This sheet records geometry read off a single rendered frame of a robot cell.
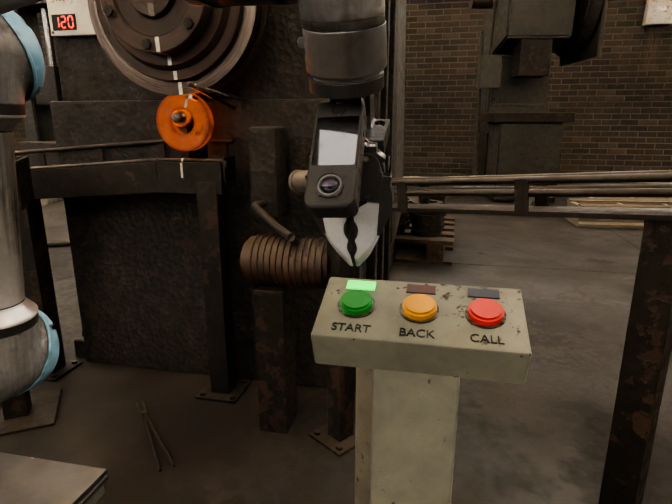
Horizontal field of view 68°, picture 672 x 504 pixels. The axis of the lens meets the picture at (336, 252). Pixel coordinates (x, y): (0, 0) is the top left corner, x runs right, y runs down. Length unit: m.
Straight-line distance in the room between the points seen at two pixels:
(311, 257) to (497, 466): 0.68
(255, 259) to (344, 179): 0.80
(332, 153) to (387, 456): 0.38
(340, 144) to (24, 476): 0.68
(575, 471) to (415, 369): 0.89
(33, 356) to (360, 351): 0.49
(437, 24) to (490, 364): 7.01
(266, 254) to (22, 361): 0.60
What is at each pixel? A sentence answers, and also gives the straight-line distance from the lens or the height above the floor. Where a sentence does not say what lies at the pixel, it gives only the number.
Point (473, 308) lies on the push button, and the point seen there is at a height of 0.61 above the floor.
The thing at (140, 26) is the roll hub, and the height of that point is 1.04.
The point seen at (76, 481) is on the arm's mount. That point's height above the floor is 0.32.
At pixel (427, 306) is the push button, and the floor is 0.61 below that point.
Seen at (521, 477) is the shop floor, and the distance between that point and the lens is 1.36.
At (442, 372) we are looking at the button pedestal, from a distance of 0.59.
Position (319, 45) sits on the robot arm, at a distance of 0.46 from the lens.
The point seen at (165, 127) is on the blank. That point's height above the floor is 0.80.
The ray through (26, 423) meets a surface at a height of 0.01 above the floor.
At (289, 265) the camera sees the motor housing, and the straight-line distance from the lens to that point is 1.20.
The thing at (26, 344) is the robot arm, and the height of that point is 0.51.
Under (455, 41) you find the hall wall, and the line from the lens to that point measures 7.43.
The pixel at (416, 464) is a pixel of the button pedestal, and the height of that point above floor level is 0.42.
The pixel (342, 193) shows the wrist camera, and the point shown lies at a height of 0.76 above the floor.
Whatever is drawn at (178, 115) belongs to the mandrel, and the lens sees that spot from 1.42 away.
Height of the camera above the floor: 0.82
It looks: 15 degrees down
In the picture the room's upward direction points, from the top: straight up
